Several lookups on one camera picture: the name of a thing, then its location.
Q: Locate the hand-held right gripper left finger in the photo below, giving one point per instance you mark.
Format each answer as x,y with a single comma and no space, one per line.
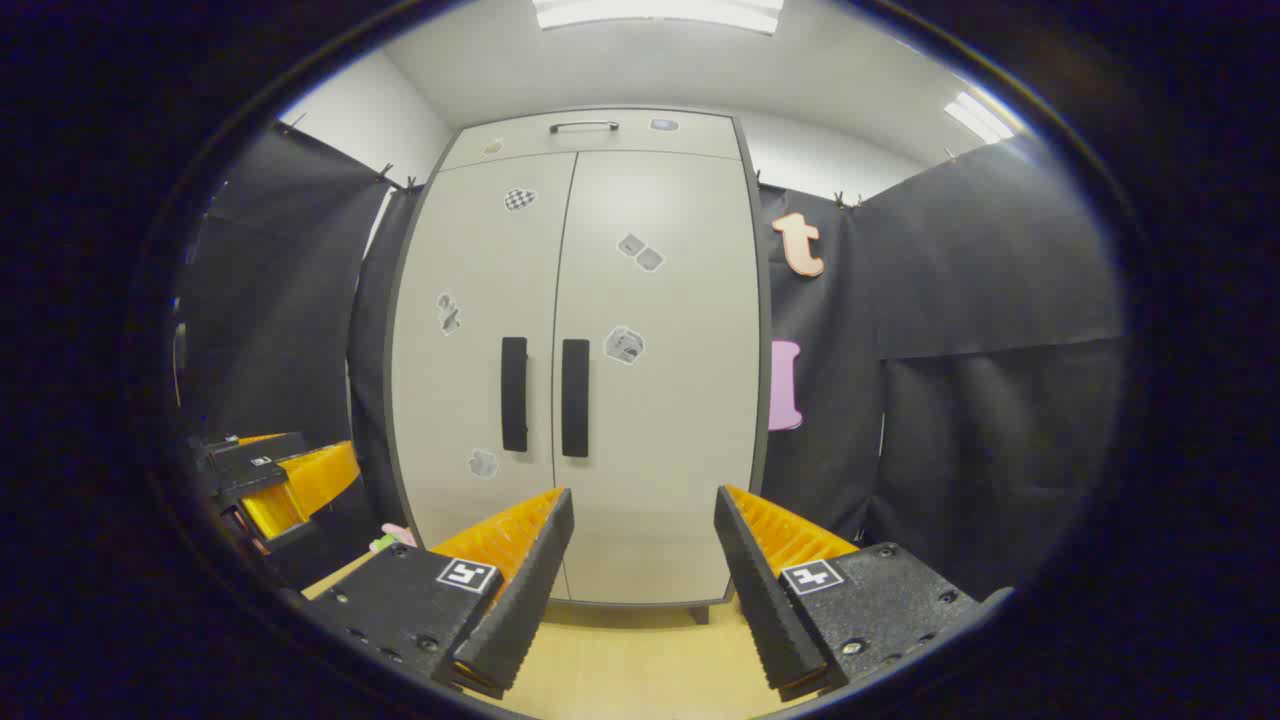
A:
530,590

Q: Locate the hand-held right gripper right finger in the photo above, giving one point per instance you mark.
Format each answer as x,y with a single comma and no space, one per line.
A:
760,600

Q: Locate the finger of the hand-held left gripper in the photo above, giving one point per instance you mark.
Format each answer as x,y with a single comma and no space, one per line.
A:
300,485
250,470

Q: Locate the beige shoe cabinet door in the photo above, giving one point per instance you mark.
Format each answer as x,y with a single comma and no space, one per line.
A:
470,400
680,450

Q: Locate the beige double-door shoe cabinet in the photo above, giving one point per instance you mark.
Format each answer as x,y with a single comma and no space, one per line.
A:
765,400

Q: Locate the beige cabinet drawer front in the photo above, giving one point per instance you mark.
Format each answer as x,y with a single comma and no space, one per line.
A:
620,148

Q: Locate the pink star plush toy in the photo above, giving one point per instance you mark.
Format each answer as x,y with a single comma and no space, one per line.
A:
398,535

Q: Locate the small ceiling light panel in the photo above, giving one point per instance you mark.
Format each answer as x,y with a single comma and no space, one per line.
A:
980,118

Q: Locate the long ceiling light panel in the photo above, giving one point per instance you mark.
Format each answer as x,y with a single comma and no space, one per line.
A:
660,12

